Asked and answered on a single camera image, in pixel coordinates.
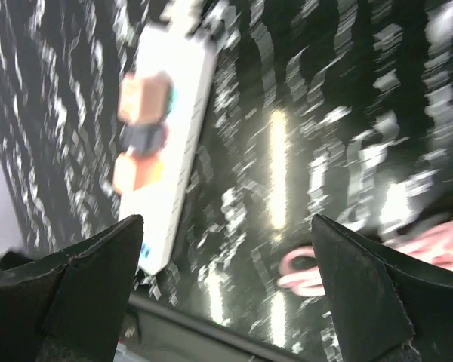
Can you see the orange plug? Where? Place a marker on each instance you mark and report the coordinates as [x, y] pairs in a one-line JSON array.
[[132, 173]]

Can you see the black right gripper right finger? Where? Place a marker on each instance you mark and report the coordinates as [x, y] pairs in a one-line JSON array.
[[386, 306]]

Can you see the pink plug on strip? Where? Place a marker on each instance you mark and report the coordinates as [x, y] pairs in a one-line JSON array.
[[144, 100]]

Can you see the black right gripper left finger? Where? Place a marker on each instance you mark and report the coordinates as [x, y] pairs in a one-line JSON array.
[[70, 305]]

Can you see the white power strip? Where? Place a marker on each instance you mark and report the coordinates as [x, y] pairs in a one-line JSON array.
[[189, 61]]

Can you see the dark navy plug on strip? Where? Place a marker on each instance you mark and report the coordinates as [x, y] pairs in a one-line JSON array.
[[143, 140]]

